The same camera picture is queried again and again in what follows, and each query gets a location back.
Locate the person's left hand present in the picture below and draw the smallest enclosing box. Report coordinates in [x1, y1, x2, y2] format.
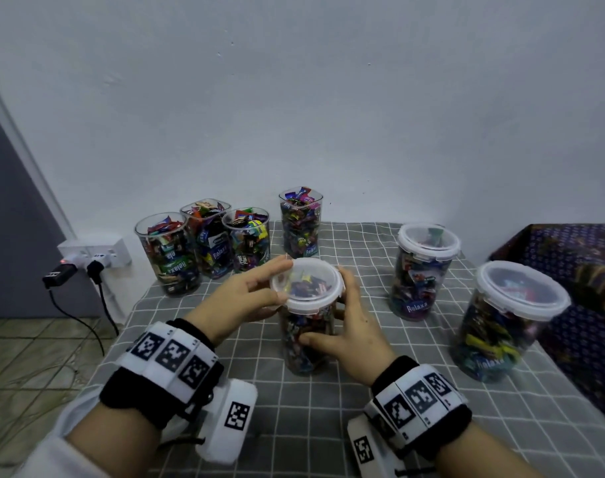
[185, 255, 294, 347]

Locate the person's right hand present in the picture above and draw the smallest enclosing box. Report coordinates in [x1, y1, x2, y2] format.
[298, 268, 401, 387]

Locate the clear round candy jar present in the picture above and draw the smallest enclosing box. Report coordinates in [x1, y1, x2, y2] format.
[222, 208, 271, 273]
[134, 212, 202, 297]
[388, 254, 455, 322]
[277, 298, 340, 378]
[454, 293, 547, 383]

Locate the clear lid with white rim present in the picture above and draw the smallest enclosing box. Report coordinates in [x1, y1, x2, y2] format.
[475, 260, 572, 322]
[397, 223, 462, 265]
[271, 258, 345, 315]

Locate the person's left forearm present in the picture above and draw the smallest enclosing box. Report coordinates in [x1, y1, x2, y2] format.
[63, 399, 184, 478]

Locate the person's right forearm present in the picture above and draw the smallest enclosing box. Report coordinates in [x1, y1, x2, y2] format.
[422, 422, 547, 478]

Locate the pile of wrapped candies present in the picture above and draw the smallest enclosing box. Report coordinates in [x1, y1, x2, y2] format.
[280, 276, 337, 374]

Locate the clear round open candy jar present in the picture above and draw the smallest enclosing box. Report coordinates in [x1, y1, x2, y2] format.
[134, 212, 202, 297]
[222, 208, 271, 273]

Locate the clear square open candy jar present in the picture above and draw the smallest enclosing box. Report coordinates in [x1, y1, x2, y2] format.
[180, 198, 233, 280]
[278, 188, 324, 260]

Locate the grey checked tablecloth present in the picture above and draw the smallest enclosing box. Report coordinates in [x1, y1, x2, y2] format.
[81, 221, 605, 478]

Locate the black wristband with marker tags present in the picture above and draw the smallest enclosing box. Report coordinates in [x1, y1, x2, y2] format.
[99, 318, 219, 430]
[364, 356, 473, 461]

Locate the black charger plug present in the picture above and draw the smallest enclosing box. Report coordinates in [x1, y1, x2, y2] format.
[42, 263, 78, 289]

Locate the purple patterned cloth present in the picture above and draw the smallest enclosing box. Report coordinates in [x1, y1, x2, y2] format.
[489, 224, 605, 430]

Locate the white sleeve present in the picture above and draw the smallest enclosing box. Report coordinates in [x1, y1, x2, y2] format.
[13, 433, 115, 478]

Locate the white wrist camera with marker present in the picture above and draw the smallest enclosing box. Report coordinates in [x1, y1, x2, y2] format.
[195, 378, 259, 466]
[346, 417, 409, 478]

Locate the black power cable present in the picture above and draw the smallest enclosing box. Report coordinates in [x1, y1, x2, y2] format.
[97, 281, 120, 337]

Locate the white wall power socket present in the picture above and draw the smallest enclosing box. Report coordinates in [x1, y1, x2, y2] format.
[57, 235, 133, 271]

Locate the black charger cable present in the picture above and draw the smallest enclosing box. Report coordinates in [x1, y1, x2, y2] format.
[47, 286, 107, 357]

